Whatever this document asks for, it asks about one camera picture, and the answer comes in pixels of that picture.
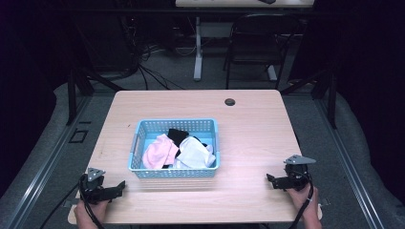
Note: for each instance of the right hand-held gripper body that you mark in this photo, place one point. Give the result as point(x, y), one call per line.
point(296, 178)

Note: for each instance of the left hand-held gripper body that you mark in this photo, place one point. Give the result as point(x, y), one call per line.
point(94, 188)

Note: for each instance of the person's right hand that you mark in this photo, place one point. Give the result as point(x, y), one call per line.
point(301, 198)

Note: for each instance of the person's left hand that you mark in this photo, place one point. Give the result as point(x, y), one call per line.
point(95, 210)

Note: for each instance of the pink cloth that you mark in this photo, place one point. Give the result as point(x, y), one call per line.
point(159, 154)

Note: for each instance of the blue plastic basket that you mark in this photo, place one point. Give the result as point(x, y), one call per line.
point(149, 127)

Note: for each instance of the black cloth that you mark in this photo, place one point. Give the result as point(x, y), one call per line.
point(177, 135)

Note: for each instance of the white cloth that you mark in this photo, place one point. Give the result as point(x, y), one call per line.
point(195, 154)

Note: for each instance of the black metal stand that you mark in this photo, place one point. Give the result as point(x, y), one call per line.
point(72, 95)
point(331, 98)

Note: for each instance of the black folding chair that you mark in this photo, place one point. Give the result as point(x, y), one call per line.
point(259, 38)

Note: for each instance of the white desk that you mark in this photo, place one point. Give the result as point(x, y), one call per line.
point(198, 47)

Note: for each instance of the dark object on desk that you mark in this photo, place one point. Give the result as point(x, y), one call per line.
point(266, 1)

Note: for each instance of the grey metal floor rail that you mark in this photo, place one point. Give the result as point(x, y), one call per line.
point(47, 159)
point(347, 159)

